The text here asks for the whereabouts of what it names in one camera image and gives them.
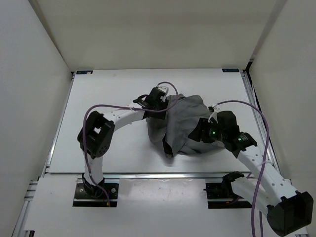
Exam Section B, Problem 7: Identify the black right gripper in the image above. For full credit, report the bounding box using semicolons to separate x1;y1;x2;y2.
187;118;226;144

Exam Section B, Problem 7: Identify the grey pleated skirt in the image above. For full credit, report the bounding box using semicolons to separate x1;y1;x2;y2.
146;94;224;158

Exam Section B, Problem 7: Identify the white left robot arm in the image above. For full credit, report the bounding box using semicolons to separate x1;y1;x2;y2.
77;85;169;198

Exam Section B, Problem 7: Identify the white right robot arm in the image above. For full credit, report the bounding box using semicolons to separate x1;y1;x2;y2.
188;111;314;237

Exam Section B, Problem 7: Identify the blue label right corner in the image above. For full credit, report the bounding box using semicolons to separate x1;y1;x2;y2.
222;68;239;73

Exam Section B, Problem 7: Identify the blue label corner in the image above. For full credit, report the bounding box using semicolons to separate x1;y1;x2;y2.
76;70;93;75
222;68;239;73

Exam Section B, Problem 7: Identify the blue label left corner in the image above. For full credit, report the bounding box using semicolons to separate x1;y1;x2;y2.
76;70;93;75

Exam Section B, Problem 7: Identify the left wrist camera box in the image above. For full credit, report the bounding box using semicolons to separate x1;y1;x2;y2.
156;85;169;101

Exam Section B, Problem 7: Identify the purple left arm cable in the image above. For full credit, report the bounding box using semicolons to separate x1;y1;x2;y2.
82;81;179;207

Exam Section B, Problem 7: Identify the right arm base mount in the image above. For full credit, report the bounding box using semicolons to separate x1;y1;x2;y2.
203;171;252;209

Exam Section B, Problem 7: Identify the aluminium frame rail right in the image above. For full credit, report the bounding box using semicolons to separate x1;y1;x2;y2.
240;70;281;173

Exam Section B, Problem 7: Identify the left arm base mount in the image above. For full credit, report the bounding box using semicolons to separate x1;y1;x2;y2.
73;181;119;208

